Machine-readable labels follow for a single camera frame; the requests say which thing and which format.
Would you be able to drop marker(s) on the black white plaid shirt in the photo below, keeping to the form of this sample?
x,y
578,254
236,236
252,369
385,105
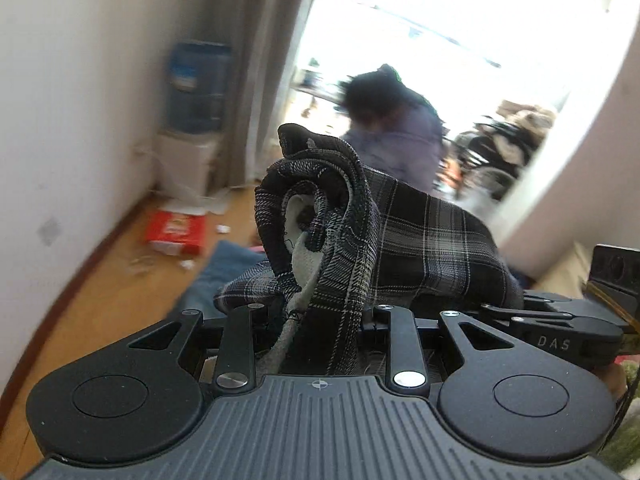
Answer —
x,y
383,242

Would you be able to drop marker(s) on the cream canvas tote bag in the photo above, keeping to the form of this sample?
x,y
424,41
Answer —
x,y
305,266

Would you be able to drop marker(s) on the wheelchair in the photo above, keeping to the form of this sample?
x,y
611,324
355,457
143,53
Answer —
x,y
492,155

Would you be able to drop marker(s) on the lavender puffer jacket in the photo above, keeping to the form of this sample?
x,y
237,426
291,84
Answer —
x,y
408,147

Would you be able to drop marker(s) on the blue cloth on floor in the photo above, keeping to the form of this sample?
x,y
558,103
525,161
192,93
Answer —
x,y
227,262

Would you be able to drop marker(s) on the red cardboard box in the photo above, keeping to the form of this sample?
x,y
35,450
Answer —
x,y
175,234

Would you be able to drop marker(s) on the grey curtain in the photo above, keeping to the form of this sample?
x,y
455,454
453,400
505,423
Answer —
x,y
265,38

